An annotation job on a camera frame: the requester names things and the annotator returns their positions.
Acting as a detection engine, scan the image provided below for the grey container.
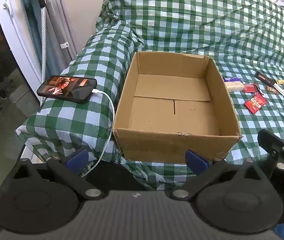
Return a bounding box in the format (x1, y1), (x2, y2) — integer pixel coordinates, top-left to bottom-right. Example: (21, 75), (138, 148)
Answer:
(9, 84), (41, 112)

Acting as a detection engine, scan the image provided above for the white perforated rail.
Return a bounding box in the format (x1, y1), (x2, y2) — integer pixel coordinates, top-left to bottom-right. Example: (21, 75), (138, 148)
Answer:
(40, 5), (48, 85)

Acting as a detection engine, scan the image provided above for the thin red snack stick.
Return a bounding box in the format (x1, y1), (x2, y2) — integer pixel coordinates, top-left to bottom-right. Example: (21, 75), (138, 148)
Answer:
(253, 83), (265, 96)

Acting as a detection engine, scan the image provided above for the white door frame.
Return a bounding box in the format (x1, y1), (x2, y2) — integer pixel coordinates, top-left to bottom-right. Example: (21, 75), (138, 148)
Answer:
(0, 0), (57, 85)

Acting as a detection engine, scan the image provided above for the red printed snack packet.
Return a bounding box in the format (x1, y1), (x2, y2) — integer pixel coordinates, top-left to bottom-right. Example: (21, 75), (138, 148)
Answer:
(244, 92), (268, 115)

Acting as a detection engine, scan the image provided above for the black smartphone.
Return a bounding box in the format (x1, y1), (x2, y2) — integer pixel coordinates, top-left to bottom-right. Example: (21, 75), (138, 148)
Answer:
(36, 75), (98, 104)

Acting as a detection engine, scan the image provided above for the silver snack wrapper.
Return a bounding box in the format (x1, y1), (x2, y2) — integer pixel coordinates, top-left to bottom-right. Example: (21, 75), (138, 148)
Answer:
(272, 84), (284, 98)

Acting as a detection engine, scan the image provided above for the white charging cable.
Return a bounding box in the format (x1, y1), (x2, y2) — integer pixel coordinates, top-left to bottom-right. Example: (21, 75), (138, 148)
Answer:
(83, 89), (115, 178)

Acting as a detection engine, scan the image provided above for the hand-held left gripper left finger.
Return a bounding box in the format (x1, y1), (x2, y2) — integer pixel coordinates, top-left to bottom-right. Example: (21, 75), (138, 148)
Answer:
(13, 147), (106, 202)

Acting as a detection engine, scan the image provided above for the green checked blanket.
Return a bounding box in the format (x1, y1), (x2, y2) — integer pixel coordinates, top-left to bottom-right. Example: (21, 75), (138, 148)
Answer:
(15, 0), (284, 190)

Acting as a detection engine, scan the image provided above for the dark brown snack bar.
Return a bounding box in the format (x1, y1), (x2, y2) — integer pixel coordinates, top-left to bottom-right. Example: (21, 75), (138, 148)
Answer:
(255, 71), (276, 85)

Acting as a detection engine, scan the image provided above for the cardboard box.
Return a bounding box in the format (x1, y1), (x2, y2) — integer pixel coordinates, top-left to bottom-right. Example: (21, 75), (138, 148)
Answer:
(112, 52), (243, 164)

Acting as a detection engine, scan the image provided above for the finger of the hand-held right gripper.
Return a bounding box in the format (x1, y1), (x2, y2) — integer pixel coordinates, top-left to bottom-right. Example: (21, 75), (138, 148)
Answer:
(257, 129), (284, 171)

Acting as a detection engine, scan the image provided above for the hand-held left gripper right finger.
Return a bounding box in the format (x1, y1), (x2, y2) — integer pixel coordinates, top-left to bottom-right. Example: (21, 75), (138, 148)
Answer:
(169, 149), (268, 202)

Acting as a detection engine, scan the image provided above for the plain red snack packet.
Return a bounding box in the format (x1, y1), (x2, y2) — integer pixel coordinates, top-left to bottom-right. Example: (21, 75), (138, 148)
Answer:
(243, 84), (258, 94)

